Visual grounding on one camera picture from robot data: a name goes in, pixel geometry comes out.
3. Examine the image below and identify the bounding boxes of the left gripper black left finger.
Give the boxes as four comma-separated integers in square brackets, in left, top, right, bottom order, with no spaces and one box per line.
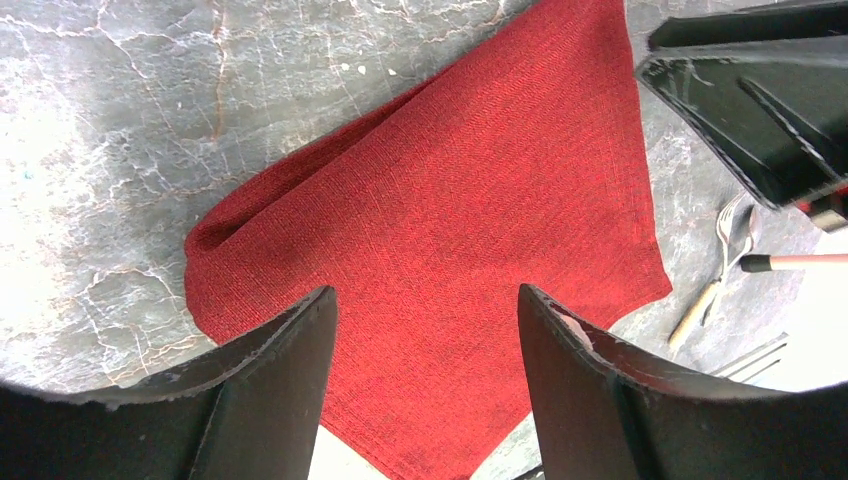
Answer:
[1,287,338,479]

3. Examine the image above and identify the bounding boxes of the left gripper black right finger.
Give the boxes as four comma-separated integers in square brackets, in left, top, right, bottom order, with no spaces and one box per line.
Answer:
[517,284,847,479]

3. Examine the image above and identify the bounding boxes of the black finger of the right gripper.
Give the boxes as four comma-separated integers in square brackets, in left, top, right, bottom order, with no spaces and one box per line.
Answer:
[636,1,847,209]

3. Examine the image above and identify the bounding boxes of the dark red cloth napkin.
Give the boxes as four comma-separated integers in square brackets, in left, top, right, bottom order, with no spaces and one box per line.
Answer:
[184,1,672,479]

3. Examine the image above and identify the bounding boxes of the metal fork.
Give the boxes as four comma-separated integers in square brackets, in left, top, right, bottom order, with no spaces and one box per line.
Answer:
[700,193,745,326]

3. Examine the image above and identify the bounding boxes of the pink tripod stand legs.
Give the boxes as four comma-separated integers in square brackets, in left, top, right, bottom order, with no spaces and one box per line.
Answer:
[739,254,847,273]

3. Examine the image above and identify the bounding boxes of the wooden handled spoon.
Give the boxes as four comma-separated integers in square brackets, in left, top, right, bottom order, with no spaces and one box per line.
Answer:
[667,207,758,353]

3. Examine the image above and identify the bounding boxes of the aluminium frame rail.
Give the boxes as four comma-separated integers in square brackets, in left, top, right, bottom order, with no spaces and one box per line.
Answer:
[711,332,789,384]

